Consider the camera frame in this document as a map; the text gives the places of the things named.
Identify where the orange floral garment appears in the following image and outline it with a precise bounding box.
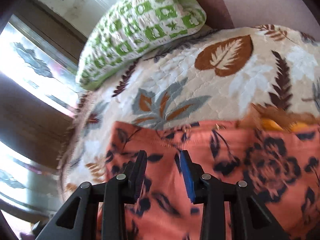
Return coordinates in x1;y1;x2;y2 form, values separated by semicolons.
105;121;319;239

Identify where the leaf pattern fleece blanket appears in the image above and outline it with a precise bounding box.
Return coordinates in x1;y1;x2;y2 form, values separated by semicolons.
58;24;319;199

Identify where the stained glass window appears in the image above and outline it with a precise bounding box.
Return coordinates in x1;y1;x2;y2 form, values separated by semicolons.
1;15;83;117

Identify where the green white patterned pillow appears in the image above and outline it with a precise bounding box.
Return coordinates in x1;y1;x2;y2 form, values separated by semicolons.
75;0;207;90

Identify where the pink bolster cushion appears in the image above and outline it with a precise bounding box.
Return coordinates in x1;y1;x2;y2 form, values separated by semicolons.
197;0;319;37

